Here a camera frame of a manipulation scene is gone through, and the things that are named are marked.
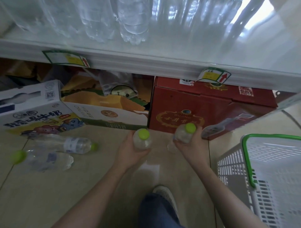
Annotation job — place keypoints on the person's right hand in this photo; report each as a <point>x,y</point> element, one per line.
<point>195,150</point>

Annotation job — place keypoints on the person's left hand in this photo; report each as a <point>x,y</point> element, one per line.
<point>134,155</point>

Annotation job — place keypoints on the white basket green rim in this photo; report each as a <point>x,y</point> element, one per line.
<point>277,164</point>

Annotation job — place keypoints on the white metal shelf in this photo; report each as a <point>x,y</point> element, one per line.
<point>141,61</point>

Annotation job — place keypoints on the cluster of water bottles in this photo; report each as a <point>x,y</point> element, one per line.
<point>200,23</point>

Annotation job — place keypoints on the person's left forearm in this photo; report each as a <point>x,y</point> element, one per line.
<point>94,199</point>

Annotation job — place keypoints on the person's right forearm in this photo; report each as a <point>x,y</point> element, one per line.
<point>228,199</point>

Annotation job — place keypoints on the person's right shoe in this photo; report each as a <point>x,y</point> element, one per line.
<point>167,195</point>

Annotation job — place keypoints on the person's right leg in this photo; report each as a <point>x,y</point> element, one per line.
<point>157,213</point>

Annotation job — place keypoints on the green bordered shelf tag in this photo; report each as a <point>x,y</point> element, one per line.
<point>65,57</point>
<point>214,76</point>

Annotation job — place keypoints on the red carton gold emblem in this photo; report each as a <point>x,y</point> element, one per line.
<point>207,110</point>

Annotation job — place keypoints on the white orange green carton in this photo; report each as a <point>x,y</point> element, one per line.
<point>105,115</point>

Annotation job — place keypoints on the clear plastic bag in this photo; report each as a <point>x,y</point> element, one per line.
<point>113,79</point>

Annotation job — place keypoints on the cartoon print white carton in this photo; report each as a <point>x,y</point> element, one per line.
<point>35,110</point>

